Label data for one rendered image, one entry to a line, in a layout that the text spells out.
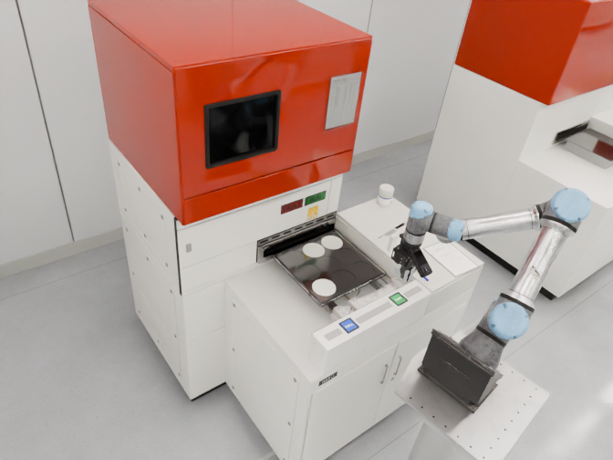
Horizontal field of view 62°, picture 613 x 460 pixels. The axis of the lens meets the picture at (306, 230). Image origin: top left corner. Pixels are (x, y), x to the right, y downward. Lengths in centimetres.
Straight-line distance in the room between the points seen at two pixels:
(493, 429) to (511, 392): 19
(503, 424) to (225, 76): 152
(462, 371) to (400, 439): 100
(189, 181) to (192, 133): 18
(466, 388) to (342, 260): 76
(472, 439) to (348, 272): 82
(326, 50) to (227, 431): 186
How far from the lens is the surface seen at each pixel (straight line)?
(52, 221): 361
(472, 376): 192
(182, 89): 166
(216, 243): 211
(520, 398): 215
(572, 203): 184
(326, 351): 187
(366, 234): 237
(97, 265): 368
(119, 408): 292
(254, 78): 177
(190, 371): 260
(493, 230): 196
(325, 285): 217
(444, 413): 199
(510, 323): 177
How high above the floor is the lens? 240
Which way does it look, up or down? 38 degrees down
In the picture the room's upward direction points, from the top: 7 degrees clockwise
